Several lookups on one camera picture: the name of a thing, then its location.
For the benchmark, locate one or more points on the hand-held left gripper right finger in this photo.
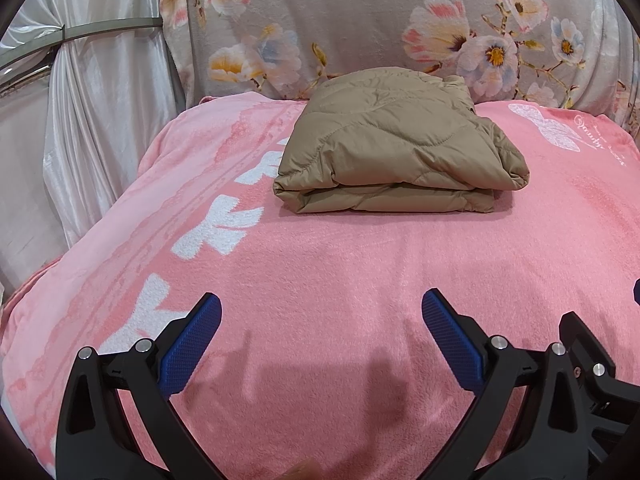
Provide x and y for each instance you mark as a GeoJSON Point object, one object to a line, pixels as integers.
{"type": "Point", "coordinates": [452, 342]}

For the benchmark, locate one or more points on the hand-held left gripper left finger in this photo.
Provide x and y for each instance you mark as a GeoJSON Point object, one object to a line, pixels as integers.
{"type": "Point", "coordinates": [191, 345]}

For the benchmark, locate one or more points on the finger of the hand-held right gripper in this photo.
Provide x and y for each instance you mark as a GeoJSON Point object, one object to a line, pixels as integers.
{"type": "Point", "coordinates": [595, 357]}
{"type": "Point", "coordinates": [637, 291]}

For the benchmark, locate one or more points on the tan quilted jacket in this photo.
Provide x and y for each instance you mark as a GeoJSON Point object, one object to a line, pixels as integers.
{"type": "Point", "coordinates": [395, 135]}

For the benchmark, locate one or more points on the pink printed blanket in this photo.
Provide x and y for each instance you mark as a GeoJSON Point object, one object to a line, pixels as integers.
{"type": "Point", "coordinates": [325, 270]}

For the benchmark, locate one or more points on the white curtain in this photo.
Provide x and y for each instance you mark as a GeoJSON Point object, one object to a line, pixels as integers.
{"type": "Point", "coordinates": [100, 135]}

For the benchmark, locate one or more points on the grey floral blanket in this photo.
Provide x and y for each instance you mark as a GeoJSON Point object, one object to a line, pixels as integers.
{"type": "Point", "coordinates": [350, 15]}

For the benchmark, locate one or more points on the curved metal rail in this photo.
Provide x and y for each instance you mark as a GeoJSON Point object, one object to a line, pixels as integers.
{"type": "Point", "coordinates": [100, 29]}

